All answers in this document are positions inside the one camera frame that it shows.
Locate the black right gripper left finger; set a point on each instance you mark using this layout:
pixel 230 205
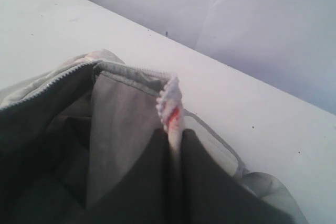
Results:
pixel 64 178

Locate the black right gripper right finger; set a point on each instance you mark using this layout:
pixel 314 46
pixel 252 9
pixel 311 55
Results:
pixel 210 195

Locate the white fabric backpack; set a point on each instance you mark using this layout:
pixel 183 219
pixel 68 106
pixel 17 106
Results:
pixel 98 97

